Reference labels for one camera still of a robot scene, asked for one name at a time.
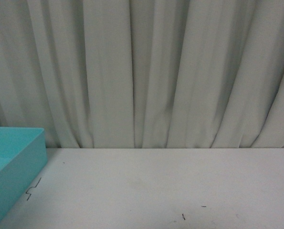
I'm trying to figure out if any white pleated curtain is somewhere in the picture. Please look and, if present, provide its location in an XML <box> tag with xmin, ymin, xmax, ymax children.
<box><xmin>0</xmin><ymin>0</ymin><xmax>284</xmax><ymax>148</ymax></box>

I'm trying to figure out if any turquoise storage box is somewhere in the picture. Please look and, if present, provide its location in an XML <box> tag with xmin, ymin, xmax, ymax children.
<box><xmin>0</xmin><ymin>127</ymin><xmax>47</xmax><ymax>221</ymax></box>

